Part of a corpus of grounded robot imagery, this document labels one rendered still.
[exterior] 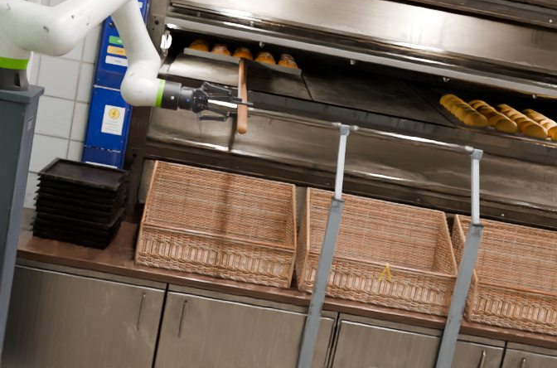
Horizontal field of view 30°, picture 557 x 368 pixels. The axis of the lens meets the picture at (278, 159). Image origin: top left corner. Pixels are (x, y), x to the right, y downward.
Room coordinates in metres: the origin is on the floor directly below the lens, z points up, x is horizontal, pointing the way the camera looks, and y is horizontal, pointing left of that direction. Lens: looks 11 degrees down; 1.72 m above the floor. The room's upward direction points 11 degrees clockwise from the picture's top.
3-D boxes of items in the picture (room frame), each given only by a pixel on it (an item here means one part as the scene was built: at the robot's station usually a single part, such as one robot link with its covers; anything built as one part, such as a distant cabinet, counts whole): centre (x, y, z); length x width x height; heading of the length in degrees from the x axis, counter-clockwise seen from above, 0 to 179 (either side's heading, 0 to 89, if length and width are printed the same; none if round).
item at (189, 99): (3.38, 0.31, 1.19); 0.09 x 0.07 x 0.08; 94
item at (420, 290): (3.74, -0.42, 0.72); 0.56 x 0.49 x 0.28; 93
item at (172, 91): (3.38, 0.38, 1.19); 0.12 x 0.06 x 0.09; 4
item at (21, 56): (2.91, 0.80, 1.36); 0.16 x 0.13 x 0.19; 61
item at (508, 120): (4.48, -0.93, 1.21); 0.61 x 0.48 x 0.06; 4
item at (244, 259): (3.70, 0.17, 0.72); 0.56 x 0.49 x 0.28; 95
